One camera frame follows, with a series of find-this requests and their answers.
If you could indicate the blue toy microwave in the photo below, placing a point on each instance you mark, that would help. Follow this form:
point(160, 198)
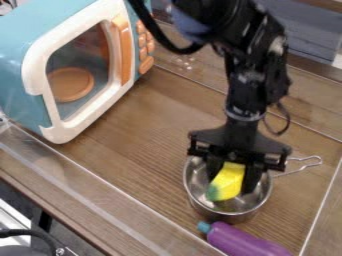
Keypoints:
point(49, 34)

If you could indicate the silver pot with wire handle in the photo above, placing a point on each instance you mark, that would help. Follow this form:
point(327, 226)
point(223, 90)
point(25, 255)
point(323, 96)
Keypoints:
point(240, 208)

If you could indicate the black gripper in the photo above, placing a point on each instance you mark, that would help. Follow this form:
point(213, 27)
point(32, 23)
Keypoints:
point(237, 137)

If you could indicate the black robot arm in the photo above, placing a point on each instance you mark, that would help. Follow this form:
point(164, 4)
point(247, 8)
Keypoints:
point(256, 73)

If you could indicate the orange microwave turntable plate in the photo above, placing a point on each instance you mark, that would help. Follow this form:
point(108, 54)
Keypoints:
point(70, 83)

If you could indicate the purple toy eggplant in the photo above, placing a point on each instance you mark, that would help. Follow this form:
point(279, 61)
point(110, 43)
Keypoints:
point(237, 243)

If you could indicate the yellow toy banana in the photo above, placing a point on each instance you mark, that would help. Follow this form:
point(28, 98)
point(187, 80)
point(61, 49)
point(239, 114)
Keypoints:
point(225, 184)

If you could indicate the blue grey sofa background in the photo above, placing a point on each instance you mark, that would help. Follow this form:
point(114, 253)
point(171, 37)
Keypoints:
point(311, 30)

